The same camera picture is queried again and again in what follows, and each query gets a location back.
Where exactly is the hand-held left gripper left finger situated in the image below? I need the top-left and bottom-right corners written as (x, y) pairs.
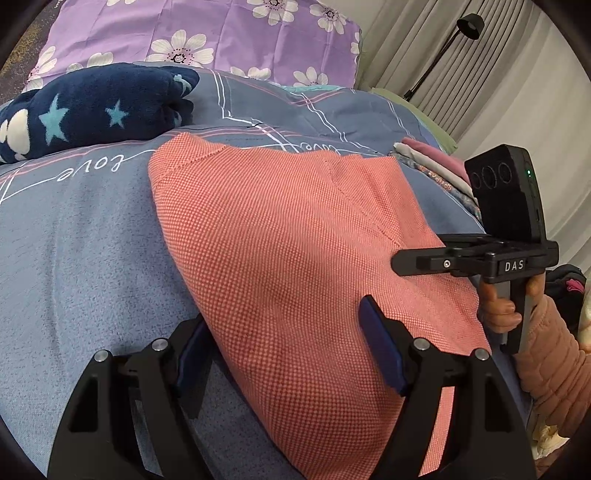
top-left (46, 316), bottom-right (215, 480)

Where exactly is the grey curtain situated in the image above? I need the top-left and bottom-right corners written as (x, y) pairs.
top-left (355, 0), bottom-right (591, 273)

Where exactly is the black floor lamp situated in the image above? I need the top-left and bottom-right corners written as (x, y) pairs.
top-left (403, 14), bottom-right (485, 100)

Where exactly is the green sheet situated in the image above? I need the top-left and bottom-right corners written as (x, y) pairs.
top-left (369, 88), bottom-right (459, 153)

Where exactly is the dark bag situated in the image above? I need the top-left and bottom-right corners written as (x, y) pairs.
top-left (545, 264), bottom-right (591, 324)

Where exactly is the blue-grey bed sheet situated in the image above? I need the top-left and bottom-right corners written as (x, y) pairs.
top-left (0, 65), bottom-right (536, 480)

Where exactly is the navy star-print fleece garment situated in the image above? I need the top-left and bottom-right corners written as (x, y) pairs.
top-left (0, 62), bottom-right (200, 164)

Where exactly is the salmon knit shirt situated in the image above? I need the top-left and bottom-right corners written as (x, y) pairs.
top-left (148, 133), bottom-right (492, 480)

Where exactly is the stack of folded clothes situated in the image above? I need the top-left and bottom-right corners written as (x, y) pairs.
top-left (392, 136), bottom-right (483, 222)

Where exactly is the cream cloth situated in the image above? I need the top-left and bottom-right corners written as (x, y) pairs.
top-left (531, 411), bottom-right (571, 462)

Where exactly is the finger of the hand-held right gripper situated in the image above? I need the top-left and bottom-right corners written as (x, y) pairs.
top-left (391, 248), bottom-right (455, 278)

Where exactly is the person's right forearm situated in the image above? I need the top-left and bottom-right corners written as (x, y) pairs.
top-left (512, 291), bottom-right (591, 425)

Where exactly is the person's right hand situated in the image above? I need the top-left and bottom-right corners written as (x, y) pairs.
top-left (478, 274), bottom-right (550, 333)

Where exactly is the dark tree-print cushion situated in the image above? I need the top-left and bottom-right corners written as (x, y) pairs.
top-left (0, 14), bottom-right (58, 81)

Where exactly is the purple floral pillow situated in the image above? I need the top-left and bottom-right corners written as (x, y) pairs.
top-left (21, 0), bottom-right (363, 92)

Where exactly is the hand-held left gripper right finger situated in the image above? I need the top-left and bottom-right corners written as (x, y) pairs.
top-left (358, 294), bottom-right (539, 480)

